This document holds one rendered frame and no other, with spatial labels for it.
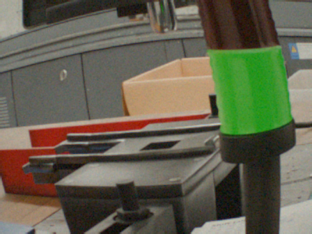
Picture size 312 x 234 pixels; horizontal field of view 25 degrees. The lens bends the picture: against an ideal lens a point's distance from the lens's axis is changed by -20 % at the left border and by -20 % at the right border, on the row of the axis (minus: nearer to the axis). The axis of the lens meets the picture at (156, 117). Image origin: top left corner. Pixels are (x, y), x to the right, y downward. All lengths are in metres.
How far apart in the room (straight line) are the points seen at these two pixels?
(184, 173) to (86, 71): 5.29
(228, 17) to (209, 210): 0.28
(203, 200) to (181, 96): 2.41
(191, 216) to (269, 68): 0.24
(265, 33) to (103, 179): 0.28
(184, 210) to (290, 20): 4.66
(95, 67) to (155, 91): 2.80
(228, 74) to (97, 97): 5.50
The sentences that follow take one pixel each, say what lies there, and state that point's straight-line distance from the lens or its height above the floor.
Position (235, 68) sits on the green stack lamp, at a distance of 0.33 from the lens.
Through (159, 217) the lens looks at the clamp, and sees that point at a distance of 0.50.
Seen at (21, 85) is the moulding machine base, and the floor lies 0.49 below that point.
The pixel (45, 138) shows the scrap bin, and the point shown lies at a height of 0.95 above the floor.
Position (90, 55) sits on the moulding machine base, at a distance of 5.80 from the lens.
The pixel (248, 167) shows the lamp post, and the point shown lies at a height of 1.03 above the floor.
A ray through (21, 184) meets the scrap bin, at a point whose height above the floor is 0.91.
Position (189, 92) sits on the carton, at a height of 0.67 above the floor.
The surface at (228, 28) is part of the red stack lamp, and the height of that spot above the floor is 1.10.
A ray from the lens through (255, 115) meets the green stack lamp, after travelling 0.33.
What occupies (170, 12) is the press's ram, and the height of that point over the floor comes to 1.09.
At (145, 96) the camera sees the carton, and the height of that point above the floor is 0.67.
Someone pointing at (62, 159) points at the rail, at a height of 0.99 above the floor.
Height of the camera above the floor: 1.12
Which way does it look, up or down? 10 degrees down
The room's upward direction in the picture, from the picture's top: 9 degrees counter-clockwise
